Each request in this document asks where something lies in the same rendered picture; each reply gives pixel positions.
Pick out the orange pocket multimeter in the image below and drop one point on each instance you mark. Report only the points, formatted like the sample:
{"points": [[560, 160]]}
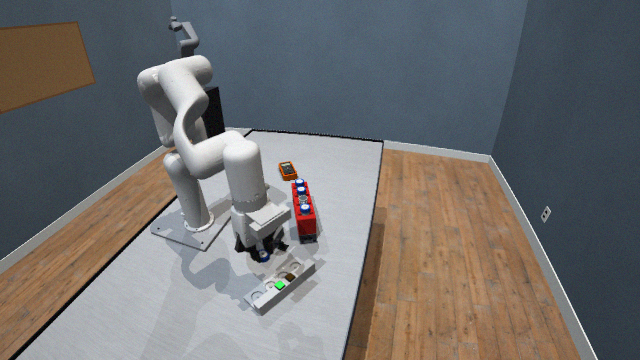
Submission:
{"points": [[288, 171]]}

